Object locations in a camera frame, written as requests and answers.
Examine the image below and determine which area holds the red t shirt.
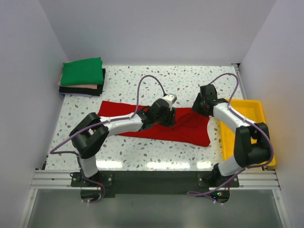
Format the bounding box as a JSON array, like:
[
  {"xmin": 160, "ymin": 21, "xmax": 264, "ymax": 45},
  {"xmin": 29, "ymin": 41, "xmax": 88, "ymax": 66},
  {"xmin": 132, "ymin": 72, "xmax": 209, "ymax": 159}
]
[{"xmin": 98, "ymin": 101, "xmax": 210, "ymax": 147}]

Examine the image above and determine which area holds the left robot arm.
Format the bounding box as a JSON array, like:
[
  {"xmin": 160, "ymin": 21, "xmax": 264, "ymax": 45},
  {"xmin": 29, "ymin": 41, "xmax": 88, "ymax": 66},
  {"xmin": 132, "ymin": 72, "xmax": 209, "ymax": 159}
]
[{"xmin": 69, "ymin": 94, "xmax": 177, "ymax": 186}]

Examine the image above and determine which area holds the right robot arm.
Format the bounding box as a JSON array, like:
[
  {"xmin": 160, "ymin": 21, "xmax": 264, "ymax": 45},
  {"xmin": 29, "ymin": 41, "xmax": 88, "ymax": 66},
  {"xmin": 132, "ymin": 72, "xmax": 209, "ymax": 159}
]
[{"xmin": 192, "ymin": 84, "xmax": 274, "ymax": 187}]

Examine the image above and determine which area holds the pink folded t shirt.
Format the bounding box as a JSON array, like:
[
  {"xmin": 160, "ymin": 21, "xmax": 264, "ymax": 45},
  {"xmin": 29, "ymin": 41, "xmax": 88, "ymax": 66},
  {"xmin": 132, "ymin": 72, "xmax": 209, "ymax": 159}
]
[{"xmin": 57, "ymin": 81, "xmax": 97, "ymax": 90}]

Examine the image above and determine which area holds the green folded t shirt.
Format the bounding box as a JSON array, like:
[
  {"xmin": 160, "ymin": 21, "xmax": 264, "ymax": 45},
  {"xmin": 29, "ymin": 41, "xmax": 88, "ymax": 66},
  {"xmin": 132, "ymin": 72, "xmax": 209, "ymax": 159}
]
[{"xmin": 60, "ymin": 57, "xmax": 104, "ymax": 86}]

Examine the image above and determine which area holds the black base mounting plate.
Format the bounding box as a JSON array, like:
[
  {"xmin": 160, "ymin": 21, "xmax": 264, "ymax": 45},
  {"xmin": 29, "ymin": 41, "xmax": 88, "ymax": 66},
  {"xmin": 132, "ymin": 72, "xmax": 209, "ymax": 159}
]
[{"xmin": 70, "ymin": 171, "xmax": 239, "ymax": 198}]

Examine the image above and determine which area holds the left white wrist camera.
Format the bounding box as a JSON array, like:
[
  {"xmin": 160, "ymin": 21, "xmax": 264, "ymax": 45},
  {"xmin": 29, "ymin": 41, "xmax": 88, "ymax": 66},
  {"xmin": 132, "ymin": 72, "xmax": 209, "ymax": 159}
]
[{"xmin": 162, "ymin": 94, "xmax": 177, "ymax": 109}]

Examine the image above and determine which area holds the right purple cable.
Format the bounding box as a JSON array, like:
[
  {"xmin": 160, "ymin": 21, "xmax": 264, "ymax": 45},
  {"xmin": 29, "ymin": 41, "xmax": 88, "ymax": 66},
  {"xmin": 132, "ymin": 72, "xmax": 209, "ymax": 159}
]
[{"xmin": 187, "ymin": 73, "xmax": 274, "ymax": 198}]

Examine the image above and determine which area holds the aluminium frame rail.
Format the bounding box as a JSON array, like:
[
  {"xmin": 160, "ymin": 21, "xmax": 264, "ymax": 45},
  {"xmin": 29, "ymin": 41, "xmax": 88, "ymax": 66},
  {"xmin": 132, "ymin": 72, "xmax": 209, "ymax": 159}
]
[{"xmin": 20, "ymin": 66, "xmax": 290, "ymax": 228}]

